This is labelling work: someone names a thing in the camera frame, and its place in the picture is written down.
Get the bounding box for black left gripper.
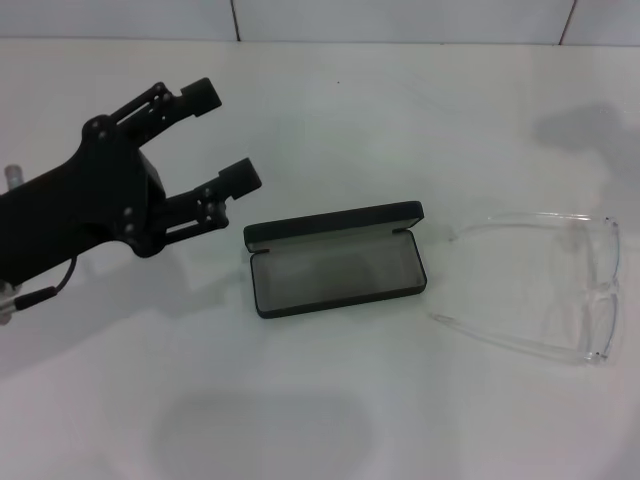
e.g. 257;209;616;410
0;115;169;259

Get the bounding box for black glasses case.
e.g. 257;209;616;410
243;200;429;320

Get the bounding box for clear white glasses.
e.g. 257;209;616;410
429;211;623;368

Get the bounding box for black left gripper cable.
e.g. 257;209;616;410
14;254;77;311

